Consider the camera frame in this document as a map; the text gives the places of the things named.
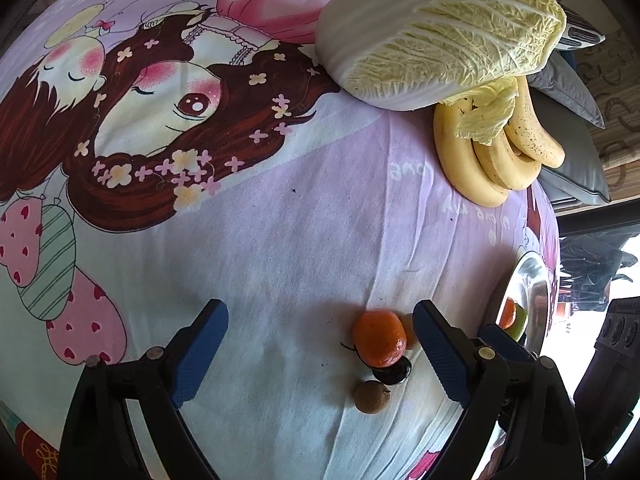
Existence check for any grey sofa cushion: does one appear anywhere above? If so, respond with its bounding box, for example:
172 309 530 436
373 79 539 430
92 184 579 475
537 160 612 206

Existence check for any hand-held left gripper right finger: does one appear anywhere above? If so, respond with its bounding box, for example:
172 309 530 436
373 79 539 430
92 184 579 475
412 299 586 480

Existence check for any metal tray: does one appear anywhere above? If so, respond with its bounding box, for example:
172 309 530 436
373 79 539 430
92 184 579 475
492 249 556 356

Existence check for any brown longan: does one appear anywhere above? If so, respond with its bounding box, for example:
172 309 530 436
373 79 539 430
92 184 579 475
354 380 391 414

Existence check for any grey pillow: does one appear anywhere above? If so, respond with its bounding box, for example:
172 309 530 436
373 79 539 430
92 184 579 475
527 52 606 128

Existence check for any green round fruit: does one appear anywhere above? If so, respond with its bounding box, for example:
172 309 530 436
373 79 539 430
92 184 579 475
507 305 529 340

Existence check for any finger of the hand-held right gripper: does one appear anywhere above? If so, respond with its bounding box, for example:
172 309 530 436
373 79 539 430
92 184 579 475
479 323 538 362

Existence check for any spotted yellow banana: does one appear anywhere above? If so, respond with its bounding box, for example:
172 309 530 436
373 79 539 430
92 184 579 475
504 77 566 168

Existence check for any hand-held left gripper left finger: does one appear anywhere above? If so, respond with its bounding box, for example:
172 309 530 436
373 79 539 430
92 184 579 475
57 298 230 480

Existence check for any napa cabbage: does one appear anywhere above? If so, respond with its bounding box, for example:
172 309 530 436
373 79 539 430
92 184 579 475
315 0 567 146

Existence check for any black white patterned pillow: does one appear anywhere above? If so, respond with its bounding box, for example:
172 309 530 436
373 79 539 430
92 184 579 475
557 7 606 51

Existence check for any printed blanket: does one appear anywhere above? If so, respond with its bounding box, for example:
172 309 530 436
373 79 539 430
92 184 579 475
0 0 561 480

